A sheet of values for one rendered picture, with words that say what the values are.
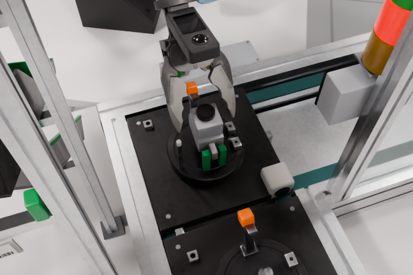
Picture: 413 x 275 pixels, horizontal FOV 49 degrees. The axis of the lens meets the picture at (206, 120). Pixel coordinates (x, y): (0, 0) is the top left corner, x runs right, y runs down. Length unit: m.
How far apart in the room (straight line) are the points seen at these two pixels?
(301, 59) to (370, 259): 0.43
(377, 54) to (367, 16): 2.11
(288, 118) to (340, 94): 0.38
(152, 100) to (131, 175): 0.17
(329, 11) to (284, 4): 1.37
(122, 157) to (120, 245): 0.16
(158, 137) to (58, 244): 0.27
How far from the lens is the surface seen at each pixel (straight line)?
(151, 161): 0.82
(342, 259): 0.79
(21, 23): 0.47
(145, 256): 0.75
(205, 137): 0.73
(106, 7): 1.16
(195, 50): 0.62
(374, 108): 0.62
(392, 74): 0.57
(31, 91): 0.54
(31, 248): 0.92
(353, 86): 0.59
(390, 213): 0.95
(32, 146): 0.32
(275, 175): 0.78
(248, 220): 0.65
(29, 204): 0.39
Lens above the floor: 1.67
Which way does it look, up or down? 55 degrees down
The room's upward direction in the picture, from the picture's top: straight up
